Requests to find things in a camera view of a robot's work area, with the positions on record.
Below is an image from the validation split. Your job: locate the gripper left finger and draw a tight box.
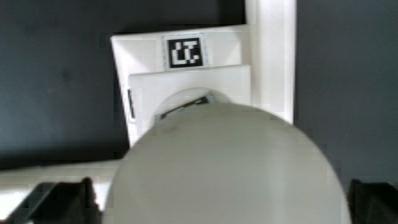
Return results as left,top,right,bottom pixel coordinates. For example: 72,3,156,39
1,177,101,224

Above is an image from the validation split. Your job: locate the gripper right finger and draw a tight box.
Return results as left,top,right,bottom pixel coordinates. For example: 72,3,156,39
347,179,398,224

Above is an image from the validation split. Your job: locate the white lamp bulb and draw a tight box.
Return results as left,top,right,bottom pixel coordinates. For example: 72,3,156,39
102,88,351,224

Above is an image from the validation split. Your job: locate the white U-shaped fence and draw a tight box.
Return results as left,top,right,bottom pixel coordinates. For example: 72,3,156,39
0,0,296,218

